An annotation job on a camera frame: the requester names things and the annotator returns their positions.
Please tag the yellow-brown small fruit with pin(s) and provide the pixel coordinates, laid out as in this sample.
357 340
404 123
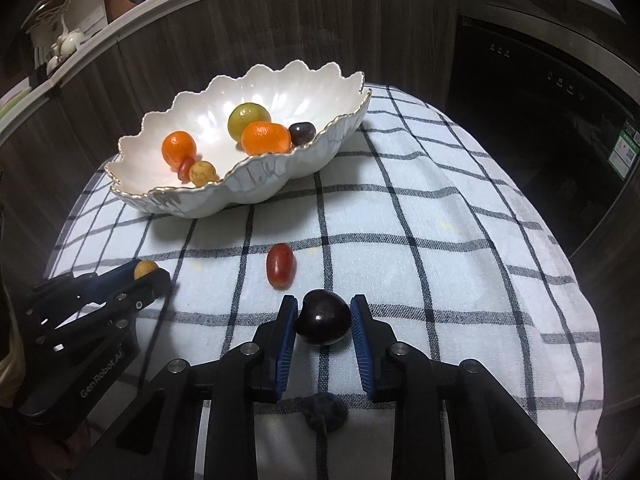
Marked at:
202 172
145 270

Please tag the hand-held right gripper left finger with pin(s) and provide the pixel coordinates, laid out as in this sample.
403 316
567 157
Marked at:
286 345

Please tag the black built-in dishwasher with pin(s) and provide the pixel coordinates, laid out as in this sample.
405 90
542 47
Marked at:
540 110

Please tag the red cherry tomato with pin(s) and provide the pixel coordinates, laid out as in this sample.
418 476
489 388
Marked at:
280 265

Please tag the white teapot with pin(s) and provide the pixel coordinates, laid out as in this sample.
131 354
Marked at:
70 40

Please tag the large orange tangerine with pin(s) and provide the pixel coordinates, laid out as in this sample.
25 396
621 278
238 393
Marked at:
265 139

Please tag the dark wood kitchen cabinet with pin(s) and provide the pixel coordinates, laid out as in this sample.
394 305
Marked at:
350 25

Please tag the white checked cloth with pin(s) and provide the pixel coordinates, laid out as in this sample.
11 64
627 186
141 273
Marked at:
425 240

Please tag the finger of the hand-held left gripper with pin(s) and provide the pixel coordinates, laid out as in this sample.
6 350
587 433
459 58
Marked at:
110 277
147 291

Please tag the white scalloped bowl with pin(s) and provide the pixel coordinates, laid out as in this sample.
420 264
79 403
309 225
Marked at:
210 112

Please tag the green plate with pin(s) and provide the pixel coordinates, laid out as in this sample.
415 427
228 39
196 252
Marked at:
12 105

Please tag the dark purple plum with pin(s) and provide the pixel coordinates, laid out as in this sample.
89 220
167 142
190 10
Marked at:
302 132
322 317

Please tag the green round fruit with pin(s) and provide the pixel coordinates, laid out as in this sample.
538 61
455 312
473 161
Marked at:
245 116

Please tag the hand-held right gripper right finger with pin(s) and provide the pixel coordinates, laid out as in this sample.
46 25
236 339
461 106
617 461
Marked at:
360 345

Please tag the small red grape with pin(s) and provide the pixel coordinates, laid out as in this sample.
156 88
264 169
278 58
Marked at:
186 167

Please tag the small orange tangerine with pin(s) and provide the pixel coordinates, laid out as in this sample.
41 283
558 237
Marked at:
177 146

